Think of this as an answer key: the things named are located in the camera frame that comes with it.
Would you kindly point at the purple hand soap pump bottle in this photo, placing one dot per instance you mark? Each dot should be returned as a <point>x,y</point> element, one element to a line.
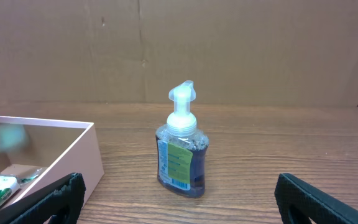
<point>181,146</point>

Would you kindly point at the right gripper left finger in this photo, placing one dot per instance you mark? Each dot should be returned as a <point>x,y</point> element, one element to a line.
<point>57,203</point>

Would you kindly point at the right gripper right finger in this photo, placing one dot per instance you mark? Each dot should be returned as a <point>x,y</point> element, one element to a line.
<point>301,203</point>

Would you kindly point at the white cardboard box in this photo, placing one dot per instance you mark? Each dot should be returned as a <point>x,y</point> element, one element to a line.
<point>60,147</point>

